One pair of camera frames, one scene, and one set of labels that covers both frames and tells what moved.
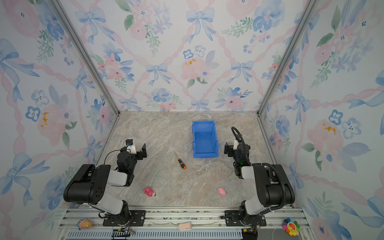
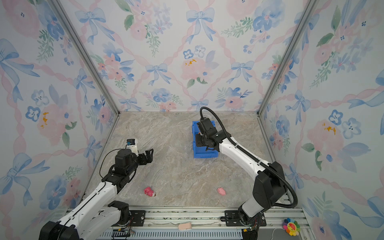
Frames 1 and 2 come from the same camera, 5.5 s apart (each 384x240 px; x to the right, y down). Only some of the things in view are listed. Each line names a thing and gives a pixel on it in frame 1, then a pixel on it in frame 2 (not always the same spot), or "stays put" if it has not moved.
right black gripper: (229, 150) -> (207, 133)
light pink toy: (221, 191) stays put
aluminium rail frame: (85, 223) stays put
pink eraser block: (185, 226) stays put
